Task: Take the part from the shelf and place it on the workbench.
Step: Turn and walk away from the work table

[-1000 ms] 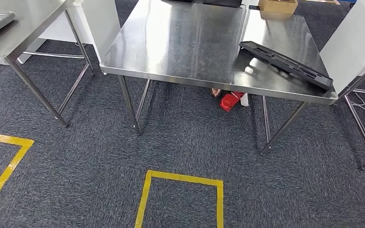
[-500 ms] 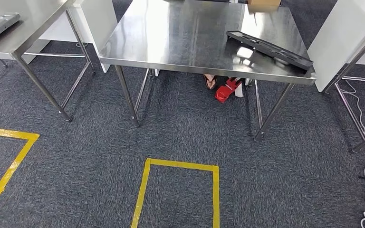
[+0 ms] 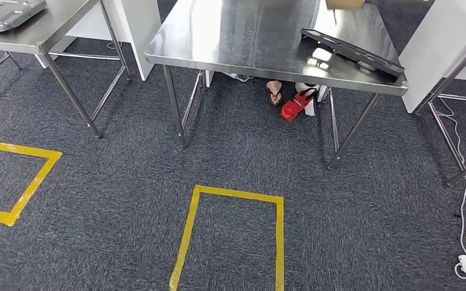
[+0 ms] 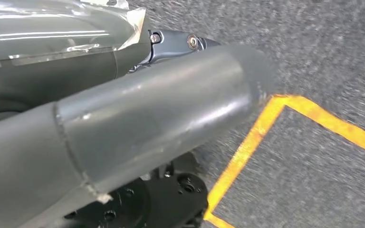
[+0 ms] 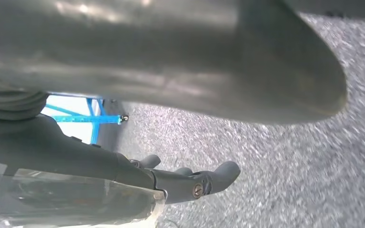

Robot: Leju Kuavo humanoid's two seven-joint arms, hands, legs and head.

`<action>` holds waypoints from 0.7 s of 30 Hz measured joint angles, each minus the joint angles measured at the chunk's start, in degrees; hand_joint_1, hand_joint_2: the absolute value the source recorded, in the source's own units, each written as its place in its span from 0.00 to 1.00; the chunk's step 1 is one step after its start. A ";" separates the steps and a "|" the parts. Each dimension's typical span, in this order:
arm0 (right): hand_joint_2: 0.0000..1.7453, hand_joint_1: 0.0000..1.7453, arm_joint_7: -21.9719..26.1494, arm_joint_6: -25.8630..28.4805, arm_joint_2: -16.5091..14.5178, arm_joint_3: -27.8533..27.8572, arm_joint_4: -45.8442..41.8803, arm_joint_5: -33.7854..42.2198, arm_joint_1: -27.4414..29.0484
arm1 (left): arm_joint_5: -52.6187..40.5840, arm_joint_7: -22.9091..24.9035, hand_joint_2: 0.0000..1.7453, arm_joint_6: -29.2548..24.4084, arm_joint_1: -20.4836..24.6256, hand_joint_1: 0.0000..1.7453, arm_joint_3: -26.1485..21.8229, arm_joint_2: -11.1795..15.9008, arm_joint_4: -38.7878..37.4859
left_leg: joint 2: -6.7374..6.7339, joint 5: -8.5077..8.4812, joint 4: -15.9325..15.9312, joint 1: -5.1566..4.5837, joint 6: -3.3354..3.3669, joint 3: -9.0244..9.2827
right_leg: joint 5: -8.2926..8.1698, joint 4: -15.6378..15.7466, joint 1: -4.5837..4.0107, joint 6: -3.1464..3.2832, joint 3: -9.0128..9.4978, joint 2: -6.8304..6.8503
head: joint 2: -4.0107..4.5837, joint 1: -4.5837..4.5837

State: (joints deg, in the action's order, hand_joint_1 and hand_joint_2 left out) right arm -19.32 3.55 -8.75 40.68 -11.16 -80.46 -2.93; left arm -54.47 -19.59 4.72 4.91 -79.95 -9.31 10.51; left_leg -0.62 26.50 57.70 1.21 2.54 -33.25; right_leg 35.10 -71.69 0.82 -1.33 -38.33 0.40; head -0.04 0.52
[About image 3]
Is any white power cable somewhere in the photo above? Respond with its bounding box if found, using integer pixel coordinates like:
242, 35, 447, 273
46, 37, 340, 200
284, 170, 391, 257
437, 98, 466, 281

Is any yellow floor tape square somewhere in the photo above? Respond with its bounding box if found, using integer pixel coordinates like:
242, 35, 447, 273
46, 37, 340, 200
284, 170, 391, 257
0, 140, 63, 227
169, 184, 285, 291

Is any metal tray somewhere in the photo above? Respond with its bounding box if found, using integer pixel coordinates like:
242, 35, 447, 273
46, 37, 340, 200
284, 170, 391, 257
0, 0, 48, 34

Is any black plastic mounting plate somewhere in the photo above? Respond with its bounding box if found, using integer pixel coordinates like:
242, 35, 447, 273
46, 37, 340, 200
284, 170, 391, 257
299, 28, 406, 78

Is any stainless steel workbench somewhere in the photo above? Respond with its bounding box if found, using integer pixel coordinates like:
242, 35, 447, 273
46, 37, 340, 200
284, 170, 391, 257
144, 0, 410, 170

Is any white panel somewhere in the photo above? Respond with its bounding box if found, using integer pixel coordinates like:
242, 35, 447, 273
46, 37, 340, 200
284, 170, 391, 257
398, 0, 466, 115

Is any cardboard box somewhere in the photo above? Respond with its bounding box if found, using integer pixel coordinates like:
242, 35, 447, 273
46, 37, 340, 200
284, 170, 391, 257
325, 0, 366, 10

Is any white cabinet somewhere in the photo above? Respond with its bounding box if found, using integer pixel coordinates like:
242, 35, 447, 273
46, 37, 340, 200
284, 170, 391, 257
35, 0, 162, 82

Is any red plastic object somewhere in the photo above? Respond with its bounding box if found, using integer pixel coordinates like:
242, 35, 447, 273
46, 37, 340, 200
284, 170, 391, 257
279, 88, 318, 123

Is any stainless steel table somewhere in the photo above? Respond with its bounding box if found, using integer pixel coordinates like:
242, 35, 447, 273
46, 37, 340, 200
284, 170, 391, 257
0, 0, 132, 139

